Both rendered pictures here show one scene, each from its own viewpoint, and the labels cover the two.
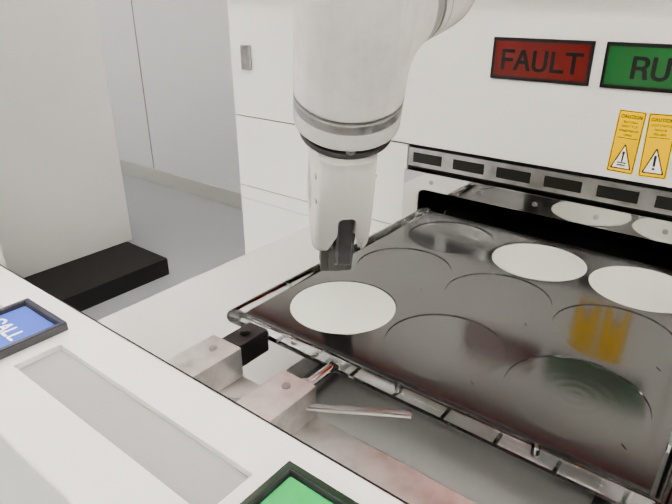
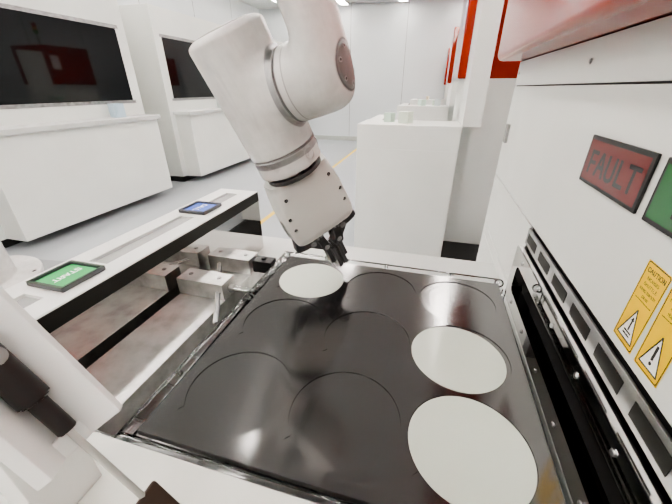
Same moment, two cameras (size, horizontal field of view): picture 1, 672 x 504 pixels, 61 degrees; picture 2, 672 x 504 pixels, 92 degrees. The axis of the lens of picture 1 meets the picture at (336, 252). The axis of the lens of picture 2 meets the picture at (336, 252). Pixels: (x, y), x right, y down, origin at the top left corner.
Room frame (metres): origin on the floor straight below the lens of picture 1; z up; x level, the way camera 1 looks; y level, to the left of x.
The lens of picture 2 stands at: (0.34, -0.42, 1.17)
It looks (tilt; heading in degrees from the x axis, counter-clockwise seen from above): 27 degrees down; 67
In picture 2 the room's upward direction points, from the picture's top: straight up
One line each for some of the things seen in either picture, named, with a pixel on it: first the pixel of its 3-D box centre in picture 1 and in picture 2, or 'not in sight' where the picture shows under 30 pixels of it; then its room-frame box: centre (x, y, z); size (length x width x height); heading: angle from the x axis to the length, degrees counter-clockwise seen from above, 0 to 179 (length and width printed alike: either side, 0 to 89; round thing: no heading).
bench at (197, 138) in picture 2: not in sight; (194, 100); (0.43, 5.35, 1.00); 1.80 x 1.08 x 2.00; 52
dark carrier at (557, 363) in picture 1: (496, 298); (366, 339); (0.49, -0.16, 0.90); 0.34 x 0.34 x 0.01; 52
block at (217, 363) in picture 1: (190, 376); (234, 259); (0.37, 0.12, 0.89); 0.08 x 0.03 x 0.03; 142
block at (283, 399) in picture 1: (262, 419); (206, 283); (0.32, 0.05, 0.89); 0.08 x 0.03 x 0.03; 142
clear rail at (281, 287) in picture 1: (348, 253); (384, 267); (0.60, -0.01, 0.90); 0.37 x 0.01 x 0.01; 142
